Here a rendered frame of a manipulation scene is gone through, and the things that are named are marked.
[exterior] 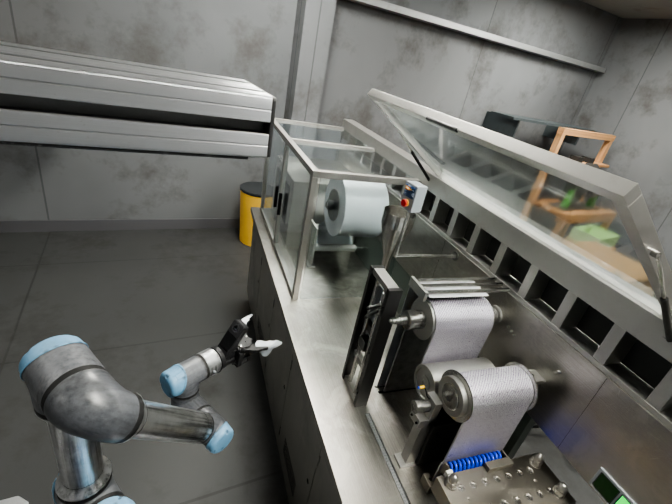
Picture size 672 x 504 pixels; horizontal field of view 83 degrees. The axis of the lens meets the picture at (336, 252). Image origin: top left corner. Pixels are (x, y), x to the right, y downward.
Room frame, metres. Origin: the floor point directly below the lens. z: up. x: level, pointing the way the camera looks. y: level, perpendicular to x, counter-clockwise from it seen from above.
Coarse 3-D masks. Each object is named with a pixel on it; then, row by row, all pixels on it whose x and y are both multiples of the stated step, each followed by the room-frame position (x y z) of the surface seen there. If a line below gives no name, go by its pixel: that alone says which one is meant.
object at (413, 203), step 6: (408, 186) 1.35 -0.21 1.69; (414, 186) 1.32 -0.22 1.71; (420, 186) 1.32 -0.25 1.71; (426, 186) 1.34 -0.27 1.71; (408, 192) 1.34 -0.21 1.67; (414, 192) 1.32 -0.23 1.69; (420, 192) 1.32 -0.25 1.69; (402, 198) 1.36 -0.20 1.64; (408, 198) 1.33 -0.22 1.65; (414, 198) 1.31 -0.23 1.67; (420, 198) 1.33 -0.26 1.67; (402, 204) 1.33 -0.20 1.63; (408, 204) 1.33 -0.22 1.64; (414, 204) 1.31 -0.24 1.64; (420, 204) 1.33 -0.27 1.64; (408, 210) 1.32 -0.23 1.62; (414, 210) 1.32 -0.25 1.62; (420, 210) 1.34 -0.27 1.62
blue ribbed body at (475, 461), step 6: (474, 456) 0.81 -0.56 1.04; (480, 456) 0.82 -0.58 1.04; (486, 456) 0.82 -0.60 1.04; (492, 456) 0.83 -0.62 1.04; (498, 456) 0.84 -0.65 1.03; (450, 462) 0.77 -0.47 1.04; (456, 462) 0.79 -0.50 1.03; (462, 462) 0.79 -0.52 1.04; (468, 462) 0.79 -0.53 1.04; (474, 462) 0.80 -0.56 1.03; (480, 462) 0.80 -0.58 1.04; (450, 468) 0.76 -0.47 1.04; (456, 468) 0.76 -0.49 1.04; (462, 468) 0.77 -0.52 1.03; (468, 468) 0.78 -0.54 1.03
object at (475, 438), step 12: (492, 420) 0.83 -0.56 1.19; (504, 420) 0.85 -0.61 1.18; (516, 420) 0.87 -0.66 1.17; (468, 432) 0.80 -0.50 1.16; (480, 432) 0.82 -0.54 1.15; (492, 432) 0.84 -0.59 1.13; (504, 432) 0.86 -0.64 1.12; (456, 444) 0.79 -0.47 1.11; (468, 444) 0.81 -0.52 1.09; (480, 444) 0.83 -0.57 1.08; (492, 444) 0.85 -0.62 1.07; (504, 444) 0.87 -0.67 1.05; (456, 456) 0.80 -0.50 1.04; (468, 456) 0.82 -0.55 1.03
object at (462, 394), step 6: (444, 378) 0.87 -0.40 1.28; (450, 378) 0.85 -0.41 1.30; (456, 378) 0.85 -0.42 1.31; (456, 384) 0.83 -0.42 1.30; (462, 384) 0.83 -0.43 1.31; (438, 390) 0.87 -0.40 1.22; (462, 390) 0.81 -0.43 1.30; (462, 396) 0.80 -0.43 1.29; (462, 402) 0.79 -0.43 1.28; (444, 408) 0.83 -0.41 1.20; (462, 408) 0.78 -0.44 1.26; (450, 414) 0.80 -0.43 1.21; (456, 414) 0.79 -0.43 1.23; (462, 414) 0.78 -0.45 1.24
